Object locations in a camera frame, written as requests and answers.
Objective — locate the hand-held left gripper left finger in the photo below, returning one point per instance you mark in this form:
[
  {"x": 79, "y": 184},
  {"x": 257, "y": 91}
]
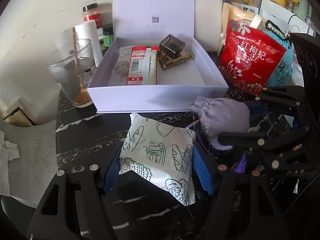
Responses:
[{"x": 112, "y": 172}]

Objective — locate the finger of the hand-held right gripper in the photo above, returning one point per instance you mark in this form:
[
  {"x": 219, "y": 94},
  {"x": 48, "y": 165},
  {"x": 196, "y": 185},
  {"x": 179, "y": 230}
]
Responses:
[
  {"x": 280, "y": 97},
  {"x": 250, "y": 140}
]

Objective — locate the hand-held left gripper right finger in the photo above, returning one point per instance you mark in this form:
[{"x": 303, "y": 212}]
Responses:
[{"x": 200, "y": 172}]

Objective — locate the purple tassel pouch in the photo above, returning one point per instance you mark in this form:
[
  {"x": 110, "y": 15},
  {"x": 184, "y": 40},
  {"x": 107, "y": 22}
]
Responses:
[{"x": 225, "y": 120}]

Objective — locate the white bread print snack packet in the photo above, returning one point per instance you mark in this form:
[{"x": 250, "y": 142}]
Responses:
[
  {"x": 122, "y": 62},
  {"x": 157, "y": 155}
]

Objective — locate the white gift box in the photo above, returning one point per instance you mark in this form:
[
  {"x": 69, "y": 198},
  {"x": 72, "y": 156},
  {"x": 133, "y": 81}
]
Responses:
[{"x": 150, "y": 97}]

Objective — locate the brown snack packet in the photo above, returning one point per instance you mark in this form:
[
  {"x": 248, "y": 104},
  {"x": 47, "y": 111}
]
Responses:
[{"x": 175, "y": 60}]

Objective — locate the red white long packet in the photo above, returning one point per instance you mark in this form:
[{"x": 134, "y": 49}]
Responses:
[{"x": 140, "y": 65}]

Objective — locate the small black box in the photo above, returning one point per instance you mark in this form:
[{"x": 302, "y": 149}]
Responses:
[{"x": 172, "y": 45}]

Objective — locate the blue plastic bag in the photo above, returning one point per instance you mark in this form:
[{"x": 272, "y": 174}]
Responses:
[{"x": 285, "y": 70}]

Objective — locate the red printed snack bag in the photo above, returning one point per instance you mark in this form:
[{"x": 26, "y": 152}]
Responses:
[{"x": 250, "y": 55}]

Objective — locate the pale green appliance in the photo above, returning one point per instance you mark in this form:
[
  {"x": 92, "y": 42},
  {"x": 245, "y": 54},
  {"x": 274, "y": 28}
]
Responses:
[{"x": 302, "y": 7}]

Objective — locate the white paper shopping bag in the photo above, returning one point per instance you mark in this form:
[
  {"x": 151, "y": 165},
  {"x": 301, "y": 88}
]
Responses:
[{"x": 275, "y": 12}]

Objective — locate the grey leaf pattern chair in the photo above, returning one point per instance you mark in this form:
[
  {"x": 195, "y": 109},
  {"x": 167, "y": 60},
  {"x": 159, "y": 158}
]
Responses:
[{"x": 37, "y": 155}]

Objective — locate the white photo card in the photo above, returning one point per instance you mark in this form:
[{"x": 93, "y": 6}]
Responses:
[{"x": 252, "y": 9}]

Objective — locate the brown paper bag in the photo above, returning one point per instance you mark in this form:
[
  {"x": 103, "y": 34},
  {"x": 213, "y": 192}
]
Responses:
[{"x": 237, "y": 12}]

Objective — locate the grey cloth garment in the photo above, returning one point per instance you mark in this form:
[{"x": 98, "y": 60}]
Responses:
[{"x": 6, "y": 167}]

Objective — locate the clear glass cup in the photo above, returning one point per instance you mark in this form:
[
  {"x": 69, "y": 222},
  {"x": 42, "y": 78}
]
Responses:
[{"x": 67, "y": 75}]

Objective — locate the white foam board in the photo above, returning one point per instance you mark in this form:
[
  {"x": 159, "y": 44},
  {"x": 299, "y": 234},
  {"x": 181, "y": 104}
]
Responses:
[{"x": 207, "y": 10}]

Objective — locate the leaning framed picture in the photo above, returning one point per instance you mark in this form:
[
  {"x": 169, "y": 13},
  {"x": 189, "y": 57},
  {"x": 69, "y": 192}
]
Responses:
[{"x": 15, "y": 112}]

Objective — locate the copper stirring spoon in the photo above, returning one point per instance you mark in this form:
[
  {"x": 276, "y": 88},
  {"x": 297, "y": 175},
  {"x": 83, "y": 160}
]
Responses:
[{"x": 75, "y": 50}]

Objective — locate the green jar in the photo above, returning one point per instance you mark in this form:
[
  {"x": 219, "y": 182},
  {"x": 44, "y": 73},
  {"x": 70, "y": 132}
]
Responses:
[{"x": 108, "y": 36}]

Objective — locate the white paper wrapper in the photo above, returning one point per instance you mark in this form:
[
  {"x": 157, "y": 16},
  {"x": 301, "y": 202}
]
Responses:
[{"x": 62, "y": 37}]

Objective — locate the white paper towel roll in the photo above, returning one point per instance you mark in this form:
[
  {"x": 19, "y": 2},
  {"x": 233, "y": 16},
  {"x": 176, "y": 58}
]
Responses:
[{"x": 87, "y": 30}]

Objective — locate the red lid jar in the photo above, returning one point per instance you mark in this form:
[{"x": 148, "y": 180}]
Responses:
[{"x": 91, "y": 15}]

